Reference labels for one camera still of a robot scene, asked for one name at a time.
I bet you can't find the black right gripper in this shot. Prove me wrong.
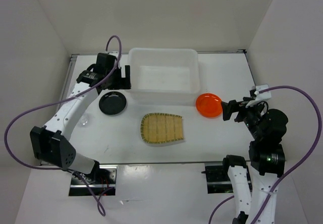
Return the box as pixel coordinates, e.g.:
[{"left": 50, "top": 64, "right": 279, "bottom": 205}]
[{"left": 221, "top": 95, "right": 265, "bottom": 139}]

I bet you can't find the orange plastic plate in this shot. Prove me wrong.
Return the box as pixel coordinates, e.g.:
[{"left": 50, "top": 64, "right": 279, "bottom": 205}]
[{"left": 195, "top": 93, "right": 223, "bottom": 118}]

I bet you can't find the woven bamboo tray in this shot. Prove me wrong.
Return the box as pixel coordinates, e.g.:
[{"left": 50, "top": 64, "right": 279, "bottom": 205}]
[{"left": 140, "top": 113, "right": 184, "bottom": 144}]

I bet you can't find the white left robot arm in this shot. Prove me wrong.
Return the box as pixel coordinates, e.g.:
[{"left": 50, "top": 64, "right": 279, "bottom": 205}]
[{"left": 30, "top": 52, "right": 131, "bottom": 184}]

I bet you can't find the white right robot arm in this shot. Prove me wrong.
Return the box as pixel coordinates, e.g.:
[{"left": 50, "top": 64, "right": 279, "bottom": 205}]
[{"left": 221, "top": 97, "right": 288, "bottom": 223}]

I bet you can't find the clear plastic bin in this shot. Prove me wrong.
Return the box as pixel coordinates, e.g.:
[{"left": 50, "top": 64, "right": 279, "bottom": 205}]
[{"left": 127, "top": 48, "right": 201, "bottom": 105}]

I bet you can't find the black round dish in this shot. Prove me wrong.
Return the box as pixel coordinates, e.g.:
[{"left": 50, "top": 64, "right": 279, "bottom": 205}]
[{"left": 99, "top": 91, "right": 127, "bottom": 116}]

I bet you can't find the clear plastic cup near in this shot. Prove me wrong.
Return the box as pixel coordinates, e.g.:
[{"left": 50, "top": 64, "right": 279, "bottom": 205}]
[{"left": 77, "top": 113, "right": 91, "bottom": 127}]

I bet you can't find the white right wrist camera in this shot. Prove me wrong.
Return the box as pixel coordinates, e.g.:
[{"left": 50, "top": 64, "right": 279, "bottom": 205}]
[{"left": 246, "top": 84, "right": 272, "bottom": 107}]

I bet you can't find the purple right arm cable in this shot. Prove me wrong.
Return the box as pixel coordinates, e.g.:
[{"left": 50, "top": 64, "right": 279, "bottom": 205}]
[{"left": 208, "top": 85, "right": 323, "bottom": 224}]

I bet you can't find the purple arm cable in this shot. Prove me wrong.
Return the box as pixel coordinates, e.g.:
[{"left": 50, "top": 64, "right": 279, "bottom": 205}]
[
  {"left": 4, "top": 35, "right": 124, "bottom": 216},
  {"left": 208, "top": 85, "right": 323, "bottom": 224}
]

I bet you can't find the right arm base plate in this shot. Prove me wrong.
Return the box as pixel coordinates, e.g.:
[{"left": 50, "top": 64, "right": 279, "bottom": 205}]
[{"left": 201, "top": 160, "right": 233, "bottom": 194}]

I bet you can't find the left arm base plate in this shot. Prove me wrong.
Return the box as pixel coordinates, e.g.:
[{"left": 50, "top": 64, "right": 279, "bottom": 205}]
[{"left": 69, "top": 164, "right": 118, "bottom": 197}]

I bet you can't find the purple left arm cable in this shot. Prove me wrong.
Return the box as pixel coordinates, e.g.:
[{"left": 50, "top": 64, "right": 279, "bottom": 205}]
[{"left": 4, "top": 35, "right": 124, "bottom": 216}]

